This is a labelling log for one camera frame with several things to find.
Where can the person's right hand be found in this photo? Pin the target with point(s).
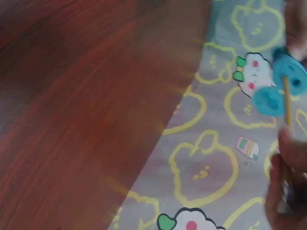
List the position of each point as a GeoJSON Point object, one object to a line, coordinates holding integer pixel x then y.
{"type": "Point", "coordinates": [293, 206]}

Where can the thin yellow wooden stick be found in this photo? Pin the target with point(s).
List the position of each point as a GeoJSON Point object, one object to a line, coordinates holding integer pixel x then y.
{"type": "Point", "coordinates": [287, 107]}

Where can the person's left hand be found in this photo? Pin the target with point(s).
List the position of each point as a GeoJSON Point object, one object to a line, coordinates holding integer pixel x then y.
{"type": "Point", "coordinates": [297, 26]}

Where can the small blue plastic wheel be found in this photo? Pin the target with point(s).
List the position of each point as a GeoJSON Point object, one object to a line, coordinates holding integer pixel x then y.
{"type": "Point", "coordinates": [267, 101]}

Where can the large blue plastic wheel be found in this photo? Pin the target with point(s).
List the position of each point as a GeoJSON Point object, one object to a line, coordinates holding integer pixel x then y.
{"type": "Point", "coordinates": [291, 72]}

